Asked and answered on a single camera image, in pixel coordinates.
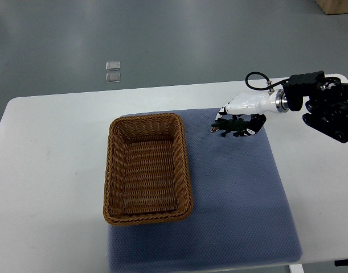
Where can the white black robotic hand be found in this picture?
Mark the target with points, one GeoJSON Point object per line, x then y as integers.
{"type": "Point", "coordinates": [248, 110]}

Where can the dark green toy crocodile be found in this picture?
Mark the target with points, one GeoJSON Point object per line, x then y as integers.
{"type": "Point", "coordinates": [229, 125]}

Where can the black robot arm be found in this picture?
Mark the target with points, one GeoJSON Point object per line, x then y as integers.
{"type": "Point", "coordinates": [326, 100]}

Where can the brown wicker basket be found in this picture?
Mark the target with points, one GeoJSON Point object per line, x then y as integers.
{"type": "Point", "coordinates": [147, 177]}

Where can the blue grey fabric mat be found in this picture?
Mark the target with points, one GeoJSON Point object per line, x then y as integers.
{"type": "Point", "coordinates": [241, 216]}

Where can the wooden box corner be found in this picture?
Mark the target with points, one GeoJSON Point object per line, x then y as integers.
{"type": "Point", "coordinates": [333, 7]}

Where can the lower floor socket plate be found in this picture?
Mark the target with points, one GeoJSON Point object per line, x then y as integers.
{"type": "Point", "coordinates": [112, 77]}

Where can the floor socket plate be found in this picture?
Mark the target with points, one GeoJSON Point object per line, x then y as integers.
{"type": "Point", "coordinates": [112, 77]}
{"type": "Point", "coordinates": [112, 65]}

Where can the upper floor socket plate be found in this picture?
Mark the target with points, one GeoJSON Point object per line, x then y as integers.
{"type": "Point", "coordinates": [112, 65]}

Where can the white table leg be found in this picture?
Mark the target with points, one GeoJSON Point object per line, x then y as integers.
{"type": "Point", "coordinates": [296, 268]}

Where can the black table controller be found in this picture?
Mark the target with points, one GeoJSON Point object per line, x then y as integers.
{"type": "Point", "coordinates": [340, 263]}

